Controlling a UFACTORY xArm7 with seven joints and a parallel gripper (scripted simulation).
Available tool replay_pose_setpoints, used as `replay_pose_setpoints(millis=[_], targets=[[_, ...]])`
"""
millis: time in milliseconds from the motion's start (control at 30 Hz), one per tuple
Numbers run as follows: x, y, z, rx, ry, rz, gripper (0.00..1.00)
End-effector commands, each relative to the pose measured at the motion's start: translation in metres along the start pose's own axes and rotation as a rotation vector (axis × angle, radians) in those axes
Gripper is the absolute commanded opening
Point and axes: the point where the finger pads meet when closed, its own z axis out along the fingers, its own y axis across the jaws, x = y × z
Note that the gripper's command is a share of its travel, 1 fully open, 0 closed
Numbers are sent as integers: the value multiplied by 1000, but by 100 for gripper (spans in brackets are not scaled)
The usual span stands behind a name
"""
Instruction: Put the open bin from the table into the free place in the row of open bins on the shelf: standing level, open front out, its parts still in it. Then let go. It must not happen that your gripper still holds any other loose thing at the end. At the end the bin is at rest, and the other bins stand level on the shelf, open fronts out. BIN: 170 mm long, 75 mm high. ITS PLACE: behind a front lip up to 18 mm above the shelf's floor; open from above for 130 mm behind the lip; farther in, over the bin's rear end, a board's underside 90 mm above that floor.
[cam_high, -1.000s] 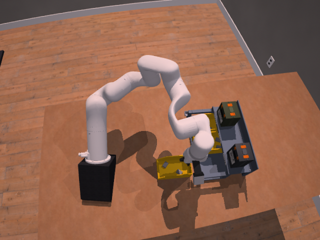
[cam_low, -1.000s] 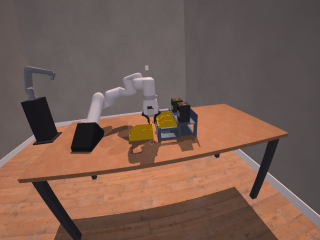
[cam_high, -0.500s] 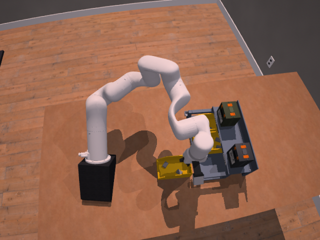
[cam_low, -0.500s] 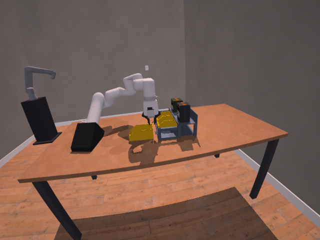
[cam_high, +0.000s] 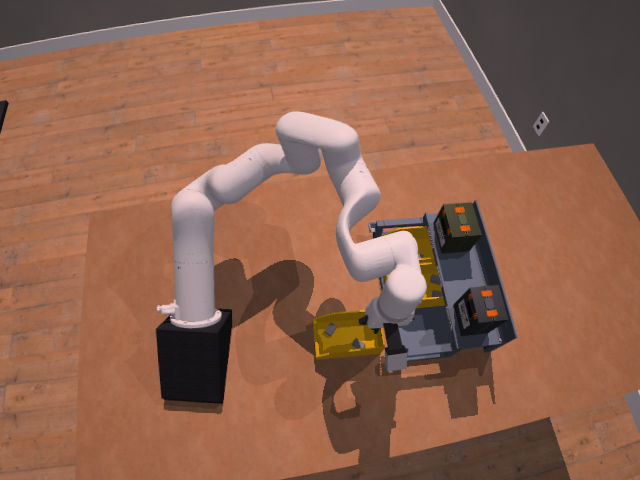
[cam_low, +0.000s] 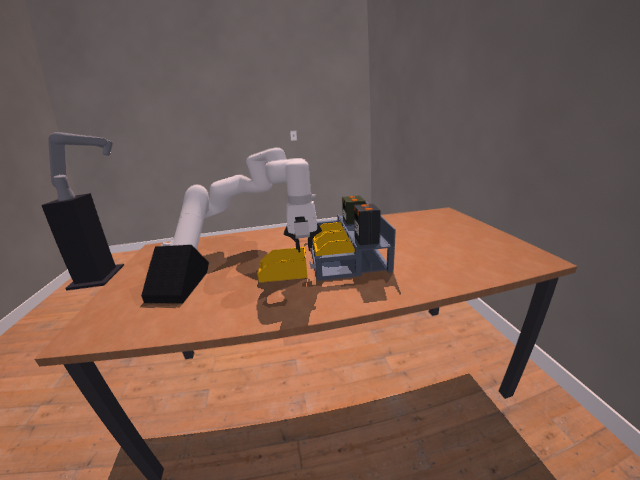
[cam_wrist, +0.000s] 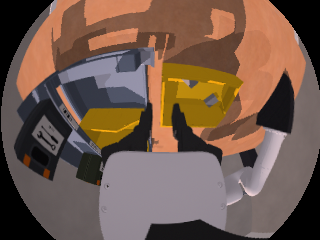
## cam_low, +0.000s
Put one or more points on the yellow bin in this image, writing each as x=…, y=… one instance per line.
x=329, y=227
x=283, y=264
x=333, y=243

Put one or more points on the dark olive case with orange latches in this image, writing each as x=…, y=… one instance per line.
x=348, y=207

